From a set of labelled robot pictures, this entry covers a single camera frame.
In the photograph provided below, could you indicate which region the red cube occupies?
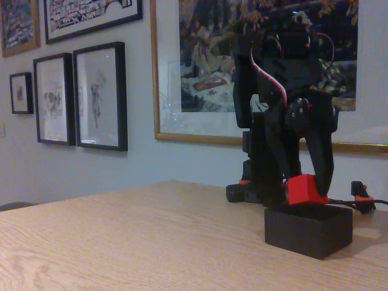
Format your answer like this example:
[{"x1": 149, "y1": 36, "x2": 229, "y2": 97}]
[{"x1": 286, "y1": 173, "x2": 329, "y2": 207}]

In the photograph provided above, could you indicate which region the black box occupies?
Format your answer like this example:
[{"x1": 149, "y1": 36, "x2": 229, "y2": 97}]
[{"x1": 264, "y1": 203, "x2": 354, "y2": 261}]

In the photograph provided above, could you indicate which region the black clamp with orange band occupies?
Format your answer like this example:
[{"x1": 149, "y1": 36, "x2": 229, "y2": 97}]
[{"x1": 350, "y1": 180, "x2": 377, "y2": 214}]

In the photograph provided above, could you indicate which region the large gold framed painting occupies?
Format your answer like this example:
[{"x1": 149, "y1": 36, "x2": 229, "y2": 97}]
[{"x1": 149, "y1": 0, "x2": 388, "y2": 156}]

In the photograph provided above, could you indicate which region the black framed figure drawing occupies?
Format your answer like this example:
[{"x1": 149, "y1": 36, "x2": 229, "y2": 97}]
[{"x1": 72, "y1": 41, "x2": 129, "y2": 152}]

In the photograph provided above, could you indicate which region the black framed group drawing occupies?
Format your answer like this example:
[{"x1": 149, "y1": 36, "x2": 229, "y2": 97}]
[{"x1": 33, "y1": 52, "x2": 77, "y2": 147}]

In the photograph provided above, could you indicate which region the black framed city print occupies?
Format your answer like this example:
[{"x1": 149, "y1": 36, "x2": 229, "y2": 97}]
[{"x1": 44, "y1": 0, "x2": 144, "y2": 45}]

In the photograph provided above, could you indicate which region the small black framed picture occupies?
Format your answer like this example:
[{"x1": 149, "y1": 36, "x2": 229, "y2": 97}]
[{"x1": 8, "y1": 72, "x2": 35, "y2": 115}]

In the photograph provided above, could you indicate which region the dark chair back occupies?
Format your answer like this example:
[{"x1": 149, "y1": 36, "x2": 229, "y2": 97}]
[{"x1": 0, "y1": 202, "x2": 40, "y2": 213}]

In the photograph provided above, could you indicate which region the wood framed colourful picture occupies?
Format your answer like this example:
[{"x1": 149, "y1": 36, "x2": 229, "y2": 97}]
[{"x1": 0, "y1": 0, "x2": 42, "y2": 59}]

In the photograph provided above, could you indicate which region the black power cable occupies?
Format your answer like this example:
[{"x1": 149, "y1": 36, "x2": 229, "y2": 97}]
[{"x1": 328, "y1": 197, "x2": 388, "y2": 210}]

